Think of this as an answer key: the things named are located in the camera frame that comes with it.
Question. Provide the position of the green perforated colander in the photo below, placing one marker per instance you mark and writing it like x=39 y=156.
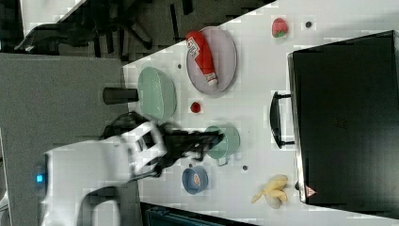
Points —
x=157 y=95

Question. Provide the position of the green metal mug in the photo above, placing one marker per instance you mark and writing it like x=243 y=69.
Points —
x=228 y=146

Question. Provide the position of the pink strawberry toy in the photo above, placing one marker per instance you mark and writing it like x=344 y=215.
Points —
x=279 y=28

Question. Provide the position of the red plush ketchup bottle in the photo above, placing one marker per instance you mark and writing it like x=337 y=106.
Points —
x=199 y=49

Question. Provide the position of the black toaster oven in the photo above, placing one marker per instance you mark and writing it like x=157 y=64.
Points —
x=344 y=100

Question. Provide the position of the blue bowl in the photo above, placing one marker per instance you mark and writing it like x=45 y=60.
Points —
x=188 y=182

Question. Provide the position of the orange slice toy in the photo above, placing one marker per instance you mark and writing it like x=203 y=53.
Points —
x=196 y=179

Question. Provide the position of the black cylindrical cup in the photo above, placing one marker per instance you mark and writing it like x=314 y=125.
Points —
x=113 y=96

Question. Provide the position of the grey round plate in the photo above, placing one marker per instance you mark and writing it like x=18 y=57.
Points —
x=224 y=58

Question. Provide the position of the yellow plush banana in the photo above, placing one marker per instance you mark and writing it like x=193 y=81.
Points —
x=273 y=192

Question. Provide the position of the small red strawberry toy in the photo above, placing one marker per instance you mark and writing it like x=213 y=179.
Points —
x=195 y=107

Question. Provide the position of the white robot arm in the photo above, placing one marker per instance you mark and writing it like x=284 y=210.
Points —
x=75 y=180

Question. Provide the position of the blue metal frame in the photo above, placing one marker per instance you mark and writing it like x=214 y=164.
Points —
x=157 y=215

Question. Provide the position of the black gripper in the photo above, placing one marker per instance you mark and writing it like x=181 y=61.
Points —
x=180 y=144

